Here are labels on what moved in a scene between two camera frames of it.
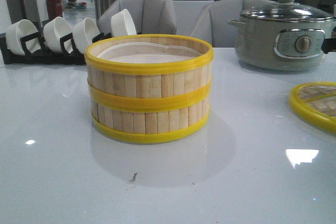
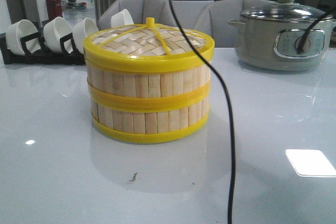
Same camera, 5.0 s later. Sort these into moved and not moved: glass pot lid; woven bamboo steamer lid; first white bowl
Moved: woven bamboo steamer lid
Not moved: glass pot lid; first white bowl
